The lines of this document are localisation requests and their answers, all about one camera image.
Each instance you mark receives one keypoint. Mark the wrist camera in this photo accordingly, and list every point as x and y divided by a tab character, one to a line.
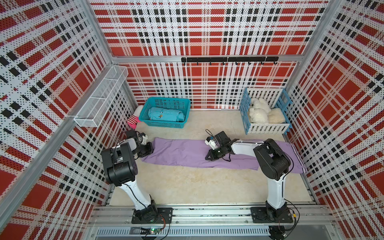
139	138
219	140

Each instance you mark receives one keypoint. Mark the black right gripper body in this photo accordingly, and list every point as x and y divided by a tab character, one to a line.
217	153

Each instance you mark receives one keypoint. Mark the white fluffy plush toy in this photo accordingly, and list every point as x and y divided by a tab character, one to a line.
258	111

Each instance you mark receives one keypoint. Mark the blue white slatted crate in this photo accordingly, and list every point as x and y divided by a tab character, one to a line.
276	98

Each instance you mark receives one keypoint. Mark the teal plastic basket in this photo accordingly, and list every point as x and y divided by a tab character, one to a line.
183	105

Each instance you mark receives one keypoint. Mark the cream fluffy cushion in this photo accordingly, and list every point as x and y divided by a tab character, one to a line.
276	116

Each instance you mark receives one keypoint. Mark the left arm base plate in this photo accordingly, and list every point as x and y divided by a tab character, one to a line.
152	216

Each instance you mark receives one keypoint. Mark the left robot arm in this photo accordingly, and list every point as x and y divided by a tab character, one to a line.
121	170

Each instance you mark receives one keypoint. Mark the white wire wall basket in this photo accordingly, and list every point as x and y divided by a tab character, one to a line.
108	84

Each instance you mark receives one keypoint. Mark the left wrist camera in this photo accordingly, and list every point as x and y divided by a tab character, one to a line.
139	138

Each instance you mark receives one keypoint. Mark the black hook rail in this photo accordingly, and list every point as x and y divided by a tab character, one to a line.
229	59

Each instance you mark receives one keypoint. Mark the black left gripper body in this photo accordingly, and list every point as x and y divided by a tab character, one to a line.
144	150

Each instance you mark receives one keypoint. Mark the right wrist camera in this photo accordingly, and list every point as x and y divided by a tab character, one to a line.
219	140

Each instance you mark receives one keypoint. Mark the folded teal garment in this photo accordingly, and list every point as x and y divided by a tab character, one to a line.
168	115

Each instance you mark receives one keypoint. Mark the green circuit board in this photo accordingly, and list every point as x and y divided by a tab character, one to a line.
150	231

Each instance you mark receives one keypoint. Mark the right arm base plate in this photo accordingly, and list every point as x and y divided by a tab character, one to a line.
269	215

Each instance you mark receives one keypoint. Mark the purple long pants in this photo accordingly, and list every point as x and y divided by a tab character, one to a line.
192	153

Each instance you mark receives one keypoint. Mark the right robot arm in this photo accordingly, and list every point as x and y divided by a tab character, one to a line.
272	160

